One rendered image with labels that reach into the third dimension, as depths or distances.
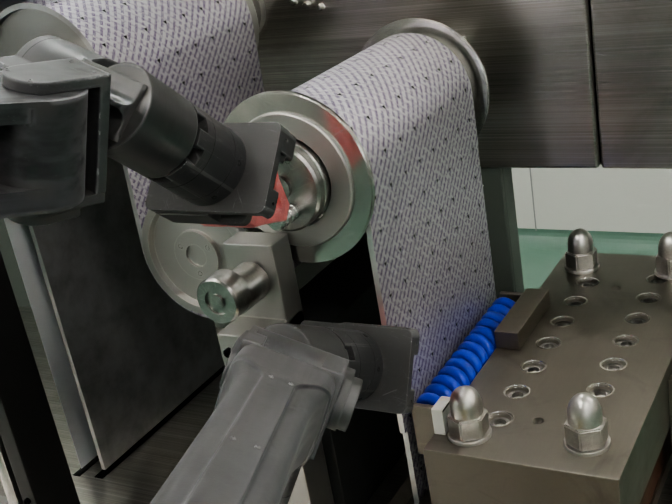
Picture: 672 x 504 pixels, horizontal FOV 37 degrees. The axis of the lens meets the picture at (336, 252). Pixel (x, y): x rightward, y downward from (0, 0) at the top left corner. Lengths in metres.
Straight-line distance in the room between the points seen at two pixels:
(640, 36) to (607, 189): 2.65
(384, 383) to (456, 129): 0.28
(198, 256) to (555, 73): 0.41
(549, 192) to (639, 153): 2.68
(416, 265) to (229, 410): 0.41
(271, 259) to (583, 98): 0.40
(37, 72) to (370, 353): 0.33
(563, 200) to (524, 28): 2.69
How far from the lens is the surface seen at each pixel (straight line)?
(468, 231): 1.00
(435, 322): 0.94
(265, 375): 0.57
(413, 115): 0.88
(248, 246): 0.83
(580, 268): 1.11
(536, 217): 3.79
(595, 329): 1.00
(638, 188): 3.64
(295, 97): 0.80
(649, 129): 1.06
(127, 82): 0.63
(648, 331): 0.99
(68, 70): 0.60
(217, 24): 1.05
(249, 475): 0.44
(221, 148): 0.67
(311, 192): 0.79
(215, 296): 0.80
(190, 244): 0.92
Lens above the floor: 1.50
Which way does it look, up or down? 22 degrees down
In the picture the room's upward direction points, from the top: 10 degrees counter-clockwise
